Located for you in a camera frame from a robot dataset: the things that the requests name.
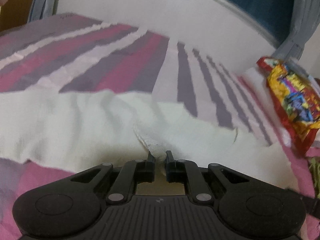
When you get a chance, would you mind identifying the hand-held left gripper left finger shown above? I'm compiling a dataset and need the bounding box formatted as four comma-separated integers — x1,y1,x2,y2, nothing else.
71,151,155,204

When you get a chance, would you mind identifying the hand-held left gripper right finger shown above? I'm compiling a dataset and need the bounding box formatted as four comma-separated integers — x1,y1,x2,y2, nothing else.
166,150,251,203

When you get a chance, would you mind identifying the striped bed sheet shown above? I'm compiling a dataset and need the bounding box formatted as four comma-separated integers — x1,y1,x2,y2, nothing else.
0,12,320,240

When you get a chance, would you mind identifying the colourful foil snack packet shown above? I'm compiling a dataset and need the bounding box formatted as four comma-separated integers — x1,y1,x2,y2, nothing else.
257,56,320,156

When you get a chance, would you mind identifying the green patterned cloth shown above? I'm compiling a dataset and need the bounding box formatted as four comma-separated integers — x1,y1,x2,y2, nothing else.
309,156,320,188

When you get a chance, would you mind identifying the dark teal window pane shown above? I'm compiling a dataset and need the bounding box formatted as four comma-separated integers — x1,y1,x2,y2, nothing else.
202,0,298,47

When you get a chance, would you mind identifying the brown wooden door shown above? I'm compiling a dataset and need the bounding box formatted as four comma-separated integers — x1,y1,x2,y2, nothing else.
0,0,42,32

